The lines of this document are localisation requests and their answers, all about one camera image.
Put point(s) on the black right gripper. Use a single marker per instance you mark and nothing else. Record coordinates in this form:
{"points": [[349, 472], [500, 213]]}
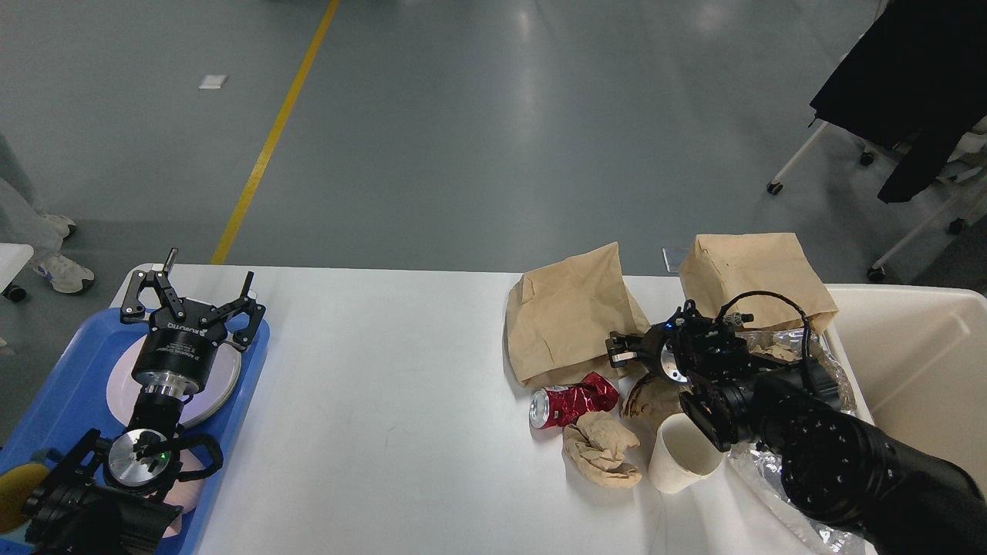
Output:
{"points": [[667, 351]]}

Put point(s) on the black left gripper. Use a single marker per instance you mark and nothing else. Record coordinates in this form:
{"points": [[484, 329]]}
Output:
{"points": [[177, 361]]}

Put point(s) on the large brown paper bag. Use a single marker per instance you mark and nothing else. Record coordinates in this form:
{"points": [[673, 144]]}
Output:
{"points": [[559, 316]]}

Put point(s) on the pink mug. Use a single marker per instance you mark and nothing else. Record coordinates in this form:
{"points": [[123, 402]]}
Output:
{"points": [[186, 495]]}

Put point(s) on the foil wrapper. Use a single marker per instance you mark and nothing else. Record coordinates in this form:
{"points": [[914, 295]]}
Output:
{"points": [[761, 472], [819, 351]]}

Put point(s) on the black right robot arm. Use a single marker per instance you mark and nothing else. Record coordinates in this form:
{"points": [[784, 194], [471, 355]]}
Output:
{"points": [[836, 468]]}

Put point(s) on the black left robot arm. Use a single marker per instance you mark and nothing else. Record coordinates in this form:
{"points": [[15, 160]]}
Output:
{"points": [[137, 420]]}

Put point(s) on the crumpled brown paper ball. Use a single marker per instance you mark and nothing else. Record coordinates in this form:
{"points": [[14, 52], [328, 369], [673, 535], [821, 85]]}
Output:
{"points": [[651, 401]]}

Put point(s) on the crushed red soda can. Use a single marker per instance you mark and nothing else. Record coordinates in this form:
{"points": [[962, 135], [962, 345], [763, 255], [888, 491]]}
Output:
{"points": [[562, 405]]}

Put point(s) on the crumpled tan napkin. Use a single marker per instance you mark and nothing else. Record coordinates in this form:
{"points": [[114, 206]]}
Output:
{"points": [[598, 445]]}

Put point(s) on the white paper cup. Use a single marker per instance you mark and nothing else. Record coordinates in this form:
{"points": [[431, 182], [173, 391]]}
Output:
{"points": [[681, 455]]}

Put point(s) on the blue plastic tray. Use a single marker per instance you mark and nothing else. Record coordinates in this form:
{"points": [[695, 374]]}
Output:
{"points": [[73, 400]]}

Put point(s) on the crumpled paper in foil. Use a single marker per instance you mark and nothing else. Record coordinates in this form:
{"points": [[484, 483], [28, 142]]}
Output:
{"points": [[777, 352]]}

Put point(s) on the white side table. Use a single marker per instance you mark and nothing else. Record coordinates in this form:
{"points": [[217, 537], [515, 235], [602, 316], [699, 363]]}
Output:
{"points": [[13, 258]]}

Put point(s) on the person in grey trousers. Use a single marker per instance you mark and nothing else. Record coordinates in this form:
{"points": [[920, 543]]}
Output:
{"points": [[26, 220]]}

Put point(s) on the teal and yellow mug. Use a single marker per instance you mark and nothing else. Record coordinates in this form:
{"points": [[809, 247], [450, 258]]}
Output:
{"points": [[17, 486]]}

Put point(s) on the beige plastic bin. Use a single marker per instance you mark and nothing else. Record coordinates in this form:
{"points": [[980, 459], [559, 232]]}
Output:
{"points": [[916, 357]]}

